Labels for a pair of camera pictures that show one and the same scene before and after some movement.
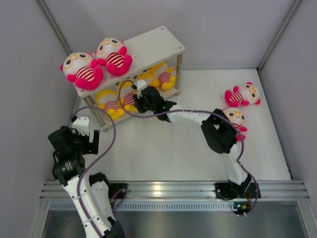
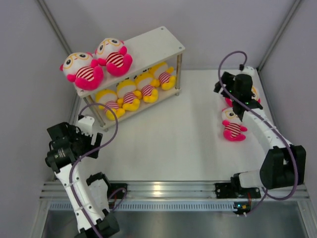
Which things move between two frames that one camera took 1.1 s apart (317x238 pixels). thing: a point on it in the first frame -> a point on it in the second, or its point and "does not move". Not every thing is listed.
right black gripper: x=137 y=101 -> x=228 y=79
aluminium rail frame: x=184 y=196 does not move
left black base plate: x=113 y=187 does not move
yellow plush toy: x=126 y=95 does not move
